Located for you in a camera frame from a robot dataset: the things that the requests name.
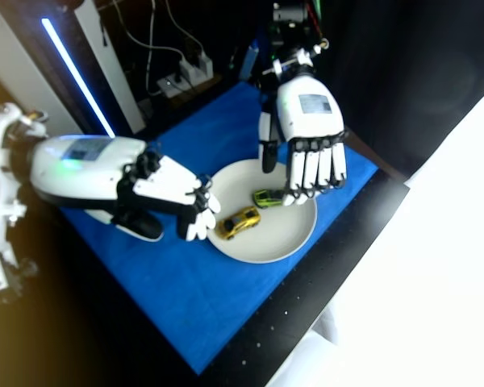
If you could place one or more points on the white plug adapter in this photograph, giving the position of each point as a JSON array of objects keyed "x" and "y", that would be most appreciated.
[{"x": 197, "y": 68}]

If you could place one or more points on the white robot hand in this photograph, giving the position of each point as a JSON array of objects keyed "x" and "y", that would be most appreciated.
[
  {"x": 306, "y": 113},
  {"x": 80, "y": 177}
]

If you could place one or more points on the green toy car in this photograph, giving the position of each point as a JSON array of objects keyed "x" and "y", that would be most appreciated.
[{"x": 266, "y": 198}]

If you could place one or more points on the white backdrop sheet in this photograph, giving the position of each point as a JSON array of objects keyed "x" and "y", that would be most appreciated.
[{"x": 427, "y": 262}]

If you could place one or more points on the white robot body column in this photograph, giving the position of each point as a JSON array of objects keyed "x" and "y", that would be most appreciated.
[{"x": 117, "y": 80}]

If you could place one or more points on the white round plate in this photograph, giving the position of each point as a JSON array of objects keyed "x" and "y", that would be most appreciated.
[{"x": 278, "y": 234}]

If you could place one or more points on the blue-white light strip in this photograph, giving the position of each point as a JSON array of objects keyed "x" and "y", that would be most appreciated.
[{"x": 76, "y": 76}]

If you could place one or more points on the yellow toy car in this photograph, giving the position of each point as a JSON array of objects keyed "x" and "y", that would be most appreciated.
[{"x": 238, "y": 222}]

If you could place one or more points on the blue table cloth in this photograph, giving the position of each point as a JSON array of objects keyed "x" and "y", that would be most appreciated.
[{"x": 185, "y": 290}]

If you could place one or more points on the white power strip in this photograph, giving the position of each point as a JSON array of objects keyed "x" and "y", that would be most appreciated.
[{"x": 171, "y": 85}]

